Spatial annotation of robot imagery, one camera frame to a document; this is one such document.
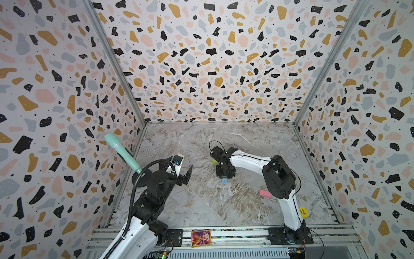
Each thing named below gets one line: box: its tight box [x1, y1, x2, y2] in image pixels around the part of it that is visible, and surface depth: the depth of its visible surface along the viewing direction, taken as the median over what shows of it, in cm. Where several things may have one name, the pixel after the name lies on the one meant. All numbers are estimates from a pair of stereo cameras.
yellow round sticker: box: [298, 207, 309, 218], surface depth 84 cm
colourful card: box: [190, 229, 212, 248], surface depth 74 cm
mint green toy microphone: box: [104, 132, 143, 174], surface depth 70 cm
